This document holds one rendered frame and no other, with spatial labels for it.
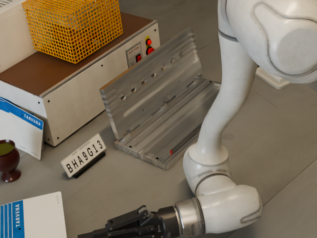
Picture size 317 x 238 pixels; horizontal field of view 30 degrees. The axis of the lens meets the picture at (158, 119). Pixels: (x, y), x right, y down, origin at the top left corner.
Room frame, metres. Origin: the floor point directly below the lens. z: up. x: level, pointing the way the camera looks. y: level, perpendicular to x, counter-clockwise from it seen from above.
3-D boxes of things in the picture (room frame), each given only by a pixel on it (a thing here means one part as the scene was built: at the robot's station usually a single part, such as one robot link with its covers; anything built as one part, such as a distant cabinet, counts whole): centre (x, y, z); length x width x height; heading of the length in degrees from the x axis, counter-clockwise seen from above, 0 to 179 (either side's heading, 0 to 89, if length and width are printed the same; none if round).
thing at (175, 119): (1.54, -0.08, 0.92); 0.44 x 0.21 x 0.04; 137
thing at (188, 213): (1.02, -0.04, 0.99); 0.09 x 0.06 x 0.09; 9
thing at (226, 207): (1.05, -0.15, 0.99); 0.16 x 0.13 x 0.11; 99
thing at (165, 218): (1.01, 0.03, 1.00); 0.09 x 0.07 x 0.08; 99
